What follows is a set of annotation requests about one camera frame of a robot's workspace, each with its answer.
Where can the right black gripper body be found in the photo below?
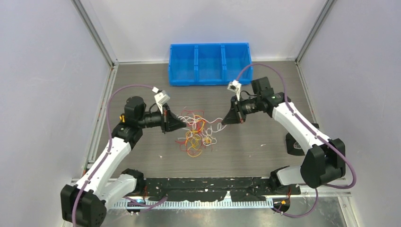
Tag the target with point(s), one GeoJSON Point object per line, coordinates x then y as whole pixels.
{"type": "Point", "coordinates": [242, 117]}

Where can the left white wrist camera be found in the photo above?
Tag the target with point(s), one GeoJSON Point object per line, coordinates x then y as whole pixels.
{"type": "Point", "coordinates": [161, 97]}

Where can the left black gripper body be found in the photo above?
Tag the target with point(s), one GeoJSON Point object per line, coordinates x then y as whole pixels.
{"type": "Point", "coordinates": [164, 120]}

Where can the blue three-compartment plastic bin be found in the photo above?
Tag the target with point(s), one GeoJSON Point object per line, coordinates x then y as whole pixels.
{"type": "Point", "coordinates": [207, 64]}

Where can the aluminium front rail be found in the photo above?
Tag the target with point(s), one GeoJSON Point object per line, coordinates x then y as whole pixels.
{"type": "Point", "coordinates": [130, 200]}

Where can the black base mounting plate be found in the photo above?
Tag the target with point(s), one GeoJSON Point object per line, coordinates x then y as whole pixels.
{"type": "Point", "coordinates": [211, 189]}

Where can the black triangular stand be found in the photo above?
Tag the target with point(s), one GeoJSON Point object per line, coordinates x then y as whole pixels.
{"type": "Point", "coordinates": [294, 144]}

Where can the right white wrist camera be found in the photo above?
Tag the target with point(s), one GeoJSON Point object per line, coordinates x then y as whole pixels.
{"type": "Point", "coordinates": [235, 86]}

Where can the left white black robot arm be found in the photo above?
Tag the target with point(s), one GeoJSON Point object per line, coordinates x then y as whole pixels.
{"type": "Point", "coordinates": [87, 202]}

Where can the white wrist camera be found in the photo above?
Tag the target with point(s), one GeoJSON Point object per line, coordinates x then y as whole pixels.
{"type": "Point", "coordinates": [235, 86]}
{"type": "Point", "coordinates": [161, 97]}

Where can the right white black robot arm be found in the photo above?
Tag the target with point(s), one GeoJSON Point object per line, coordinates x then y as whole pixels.
{"type": "Point", "coordinates": [324, 157]}

